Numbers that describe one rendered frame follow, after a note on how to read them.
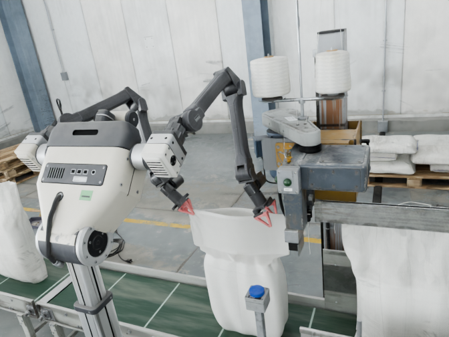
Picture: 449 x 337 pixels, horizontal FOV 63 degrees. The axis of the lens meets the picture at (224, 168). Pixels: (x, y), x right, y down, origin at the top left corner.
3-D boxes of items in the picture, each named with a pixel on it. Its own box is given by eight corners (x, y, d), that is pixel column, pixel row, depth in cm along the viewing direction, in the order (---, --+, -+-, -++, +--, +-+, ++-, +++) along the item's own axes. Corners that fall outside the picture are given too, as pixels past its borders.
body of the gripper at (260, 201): (272, 198, 163) (263, 185, 162) (265, 208, 154) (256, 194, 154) (261, 204, 166) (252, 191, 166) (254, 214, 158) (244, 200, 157)
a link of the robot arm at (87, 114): (124, 90, 188) (133, 81, 180) (140, 112, 189) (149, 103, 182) (48, 126, 158) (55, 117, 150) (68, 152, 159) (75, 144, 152)
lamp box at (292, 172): (278, 193, 132) (276, 170, 129) (281, 188, 136) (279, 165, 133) (298, 194, 129) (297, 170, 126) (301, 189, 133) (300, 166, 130)
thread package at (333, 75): (311, 96, 146) (309, 53, 141) (317, 89, 159) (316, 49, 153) (350, 94, 140) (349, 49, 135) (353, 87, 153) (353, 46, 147)
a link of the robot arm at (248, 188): (239, 187, 159) (248, 182, 155) (246, 180, 164) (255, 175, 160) (248, 200, 159) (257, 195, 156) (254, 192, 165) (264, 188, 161)
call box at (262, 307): (245, 309, 143) (244, 297, 141) (252, 296, 150) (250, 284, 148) (264, 313, 140) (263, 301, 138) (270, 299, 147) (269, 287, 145)
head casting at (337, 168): (284, 229, 142) (278, 157, 132) (298, 201, 163) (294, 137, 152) (367, 237, 129) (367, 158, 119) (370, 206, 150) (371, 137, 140)
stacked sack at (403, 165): (350, 176, 416) (350, 163, 411) (353, 162, 453) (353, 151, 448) (417, 178, 389) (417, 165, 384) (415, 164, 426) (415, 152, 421)
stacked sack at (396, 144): (351, 155, 410) (351, 143, 405) (357, 144, 444) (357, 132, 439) (418, 157, 379) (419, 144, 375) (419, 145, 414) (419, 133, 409)
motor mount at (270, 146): (262, 171, 179) (260, 139, 173) (266, 166, 184) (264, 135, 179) (321, 173, 167) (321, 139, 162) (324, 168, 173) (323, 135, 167)
